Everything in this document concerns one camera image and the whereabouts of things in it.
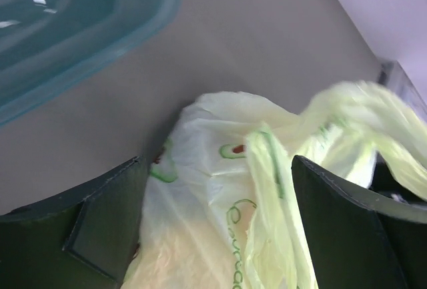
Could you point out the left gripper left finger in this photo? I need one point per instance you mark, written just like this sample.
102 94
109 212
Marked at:
84 237

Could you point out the right aluminium frame post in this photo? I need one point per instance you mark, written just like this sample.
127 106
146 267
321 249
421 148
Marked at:
396 80

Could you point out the light green plastic bag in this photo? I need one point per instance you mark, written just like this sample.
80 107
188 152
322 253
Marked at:
220 210

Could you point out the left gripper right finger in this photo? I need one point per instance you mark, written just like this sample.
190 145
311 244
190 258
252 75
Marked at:
361 238

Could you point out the teal plastic container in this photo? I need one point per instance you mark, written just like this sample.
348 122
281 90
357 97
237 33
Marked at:
47 46

